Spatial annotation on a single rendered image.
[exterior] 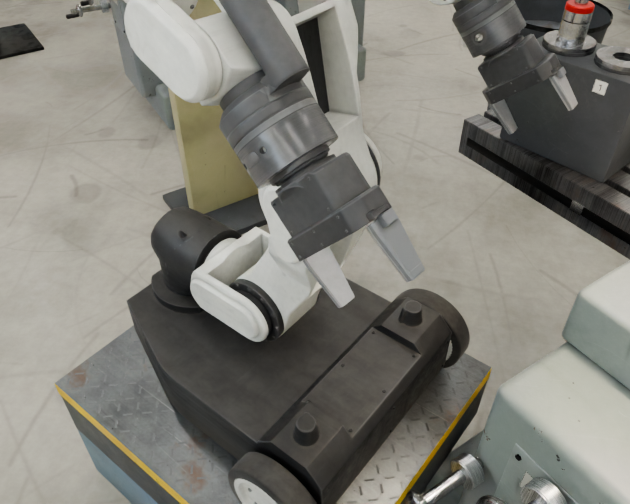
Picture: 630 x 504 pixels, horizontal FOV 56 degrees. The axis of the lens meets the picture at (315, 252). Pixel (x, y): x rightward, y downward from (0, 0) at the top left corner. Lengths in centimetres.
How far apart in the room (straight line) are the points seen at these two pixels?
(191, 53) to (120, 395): 106
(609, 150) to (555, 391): 42
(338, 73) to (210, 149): 152
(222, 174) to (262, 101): 195
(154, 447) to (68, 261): 126
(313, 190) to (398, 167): 234
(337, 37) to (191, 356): 72
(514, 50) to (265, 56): 52
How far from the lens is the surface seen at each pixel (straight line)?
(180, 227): 130
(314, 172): 51
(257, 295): 114
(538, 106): 119
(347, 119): 89
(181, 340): 131
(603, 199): 115
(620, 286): 111
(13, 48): 444
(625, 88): 111
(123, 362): 153
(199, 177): 242
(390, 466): 132
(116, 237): 254
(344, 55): 88
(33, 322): 230
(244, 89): 53
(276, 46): 51
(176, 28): 53
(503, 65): 98
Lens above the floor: 155
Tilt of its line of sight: 41 degrees down
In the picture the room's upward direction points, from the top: straight up
